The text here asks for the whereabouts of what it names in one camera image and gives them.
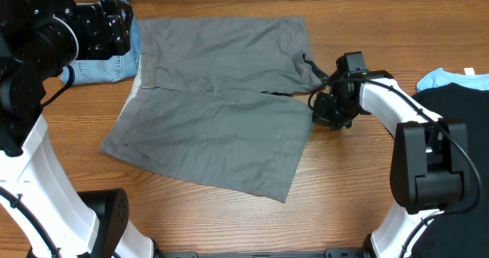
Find folded blue denim jeans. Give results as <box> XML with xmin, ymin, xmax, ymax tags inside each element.
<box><xmin>70</xmin><ymin>15</ymin><xmax>141</xmax><ymax>85</ymax></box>

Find black t-shirt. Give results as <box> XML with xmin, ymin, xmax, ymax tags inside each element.
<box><xmin>410</xmin><ymin>82</ymin><xmax>489</xmax><ymax>258</ymax></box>

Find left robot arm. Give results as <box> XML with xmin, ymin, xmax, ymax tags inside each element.
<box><xmin>1</xmin><ymin>0</ymin><xmax>161</xmax><ymax>258</ymax></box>

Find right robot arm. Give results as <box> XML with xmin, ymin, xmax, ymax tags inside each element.
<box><xmin>308</xmin><ymin>52</ymin><xmax>483</xmax><ymax>257</ymax></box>

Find grey cargo shorts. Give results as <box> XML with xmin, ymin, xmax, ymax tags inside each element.
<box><xmin>100</xmin><ymin>17</ymin><xmax>320</xmax><ymax>202</ymax></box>

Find light blue t-shirt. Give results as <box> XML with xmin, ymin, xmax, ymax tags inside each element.
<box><xmin>416</xmin><ymin>67</ymin><xmax>488</xmax><ymax>92</ymax></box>

